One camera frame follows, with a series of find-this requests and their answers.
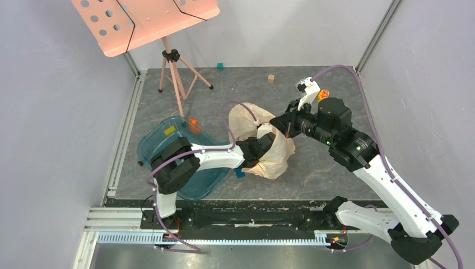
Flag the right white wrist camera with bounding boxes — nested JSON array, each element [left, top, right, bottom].
[[296, 77, 320, 110]]

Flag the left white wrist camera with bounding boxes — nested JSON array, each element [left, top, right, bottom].
[[254, 119, 273, 138]]

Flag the yellow butterfly toy block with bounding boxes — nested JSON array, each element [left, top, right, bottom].
[[317, 89, 330, 102]]

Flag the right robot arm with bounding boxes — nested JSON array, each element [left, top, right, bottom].
[[270, 98, 459, 265]]

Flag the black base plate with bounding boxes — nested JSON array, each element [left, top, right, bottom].
[[140, 200, 352, 240]]

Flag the teal plastic tray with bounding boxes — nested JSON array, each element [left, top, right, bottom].
[[137, 115, 231, 202]]

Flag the translucent cream plastic bag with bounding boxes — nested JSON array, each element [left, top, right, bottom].
[[227, 103, 295, 179]]

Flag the small wooden cube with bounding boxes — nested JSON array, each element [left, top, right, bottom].
[[267, 74, 275, 84]]

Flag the yellow green block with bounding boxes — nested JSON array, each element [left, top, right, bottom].
[[164, 126, 176, 137]]

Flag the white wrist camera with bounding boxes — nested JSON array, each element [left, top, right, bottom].
[[254, 119, 273, 138], [296, 77, 320, 110]]

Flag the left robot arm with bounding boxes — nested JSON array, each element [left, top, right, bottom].
[[148, 132, 276, 229]]

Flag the pink music stand desk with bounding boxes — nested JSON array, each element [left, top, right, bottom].
[[72, 0, 220, 57]]

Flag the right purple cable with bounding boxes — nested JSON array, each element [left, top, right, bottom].
[[311, 64, 464, 269]]

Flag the blue lego brick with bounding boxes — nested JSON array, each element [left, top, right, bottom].
[[234, 169, 246, 179]]

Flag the orange curved toy block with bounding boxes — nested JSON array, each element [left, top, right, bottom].
[[189, 119, 202, 135]]

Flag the aluminium frame rail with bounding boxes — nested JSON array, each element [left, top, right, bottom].
[[72, 207, 433, 269]]

